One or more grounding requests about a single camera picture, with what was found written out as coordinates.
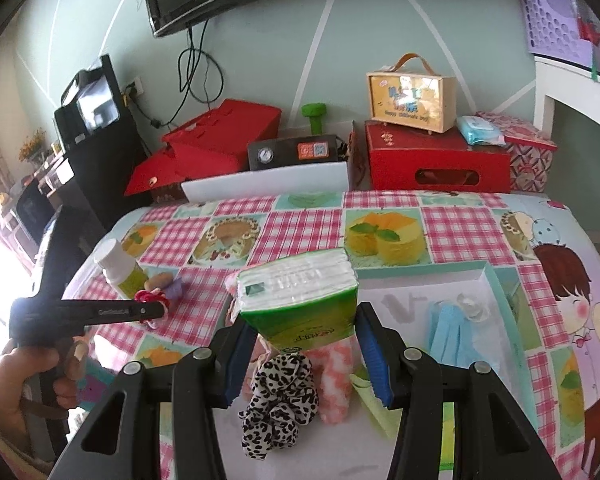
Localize red hair scrunchie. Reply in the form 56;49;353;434
134;288;170;330

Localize leopard print scrunchie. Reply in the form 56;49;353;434
239;353;318;460

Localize person's left hand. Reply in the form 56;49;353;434
0;347;83;441

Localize patchwork cartoon tablecloth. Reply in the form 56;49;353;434
91;191;600;479

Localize tan wooden block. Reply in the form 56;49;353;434
144;272;174;292

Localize green cloth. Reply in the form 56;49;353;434
349;365;402;440

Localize blue surgical face mask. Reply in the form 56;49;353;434
428;302;484;368

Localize black cabinet with screen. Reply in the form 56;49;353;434
54;54;151;231

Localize white tray with teal rim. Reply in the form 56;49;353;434
214;261;538;479

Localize pink white striped towel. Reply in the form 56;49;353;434
304;337;354;425

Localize yellow flowers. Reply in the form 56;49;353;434
18;128;45;162

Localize red paper gift bag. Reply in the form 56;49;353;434
124;99;282;196

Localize black box with labels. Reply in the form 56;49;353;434
248;134;348;171

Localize white foam board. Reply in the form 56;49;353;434
182;162;350;203

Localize red white patterned box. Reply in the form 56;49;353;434
478;112;557;194

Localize red gift box with window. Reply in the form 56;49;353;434
348;120;510;193

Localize green dumbbell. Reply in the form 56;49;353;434
300;103;327;136

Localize wet wipes pack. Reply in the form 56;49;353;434
456;116;506;148

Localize yellow wooden gift case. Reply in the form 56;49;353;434
366;53;457;133

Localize white shelf unit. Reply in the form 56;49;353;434
533;56;600;139

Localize purple perforated basket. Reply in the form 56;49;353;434
520;0;600;70

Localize black hanging cables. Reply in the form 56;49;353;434
124;19;225;131

